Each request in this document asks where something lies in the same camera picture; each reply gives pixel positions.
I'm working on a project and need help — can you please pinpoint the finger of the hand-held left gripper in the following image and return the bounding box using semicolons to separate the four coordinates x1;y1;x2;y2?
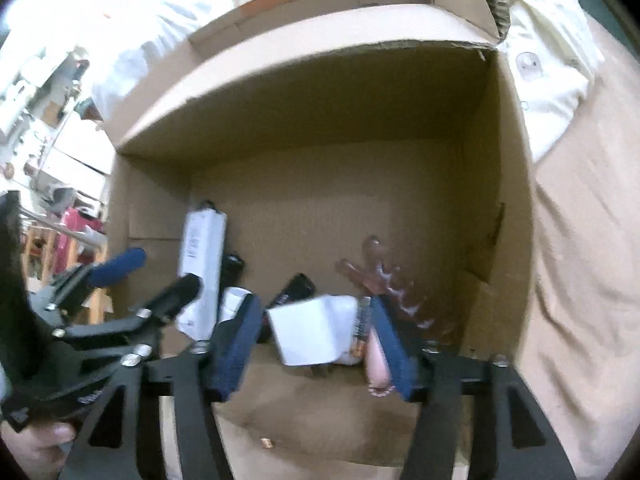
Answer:
55;274;203;343
32;246;149;321

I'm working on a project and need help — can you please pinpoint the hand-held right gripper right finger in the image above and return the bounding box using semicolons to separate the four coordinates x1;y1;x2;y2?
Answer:
369;294;577;480

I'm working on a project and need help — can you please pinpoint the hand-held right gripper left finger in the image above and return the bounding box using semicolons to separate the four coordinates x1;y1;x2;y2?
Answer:
59;294;264;480

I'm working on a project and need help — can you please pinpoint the pink hair brush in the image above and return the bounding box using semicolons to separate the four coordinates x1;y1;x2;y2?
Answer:
364;330;397;398

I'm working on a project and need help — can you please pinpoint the long white rectangular box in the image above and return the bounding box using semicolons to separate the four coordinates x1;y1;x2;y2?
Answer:
175;201;228;343

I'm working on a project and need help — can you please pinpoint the striped orange battery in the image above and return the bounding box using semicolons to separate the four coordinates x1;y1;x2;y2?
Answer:
349;296;372;361

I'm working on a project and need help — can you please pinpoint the brown translucent hair clip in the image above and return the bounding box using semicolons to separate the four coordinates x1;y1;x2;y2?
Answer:
334;235;458;341

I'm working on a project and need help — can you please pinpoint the small white plastic case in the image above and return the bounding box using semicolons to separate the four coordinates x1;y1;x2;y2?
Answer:
266;294;362;367

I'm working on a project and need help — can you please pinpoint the cardboard box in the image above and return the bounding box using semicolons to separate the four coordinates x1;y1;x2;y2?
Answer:
102;0;538;468

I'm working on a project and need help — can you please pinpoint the person's left hand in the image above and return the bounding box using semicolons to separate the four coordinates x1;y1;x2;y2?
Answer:
0;417;78;471

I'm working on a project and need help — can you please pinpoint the red cloth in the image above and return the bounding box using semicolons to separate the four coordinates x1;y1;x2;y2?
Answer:
52;207;103;281

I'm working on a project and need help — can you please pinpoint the wooden rack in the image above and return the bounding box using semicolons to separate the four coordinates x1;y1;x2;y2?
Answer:
22;220;108;326

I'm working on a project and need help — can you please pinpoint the beige blanket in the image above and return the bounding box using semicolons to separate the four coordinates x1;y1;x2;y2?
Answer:
517;10;640;480

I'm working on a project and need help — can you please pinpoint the white patterned cloth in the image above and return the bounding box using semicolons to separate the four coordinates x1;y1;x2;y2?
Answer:
450;0;608;163

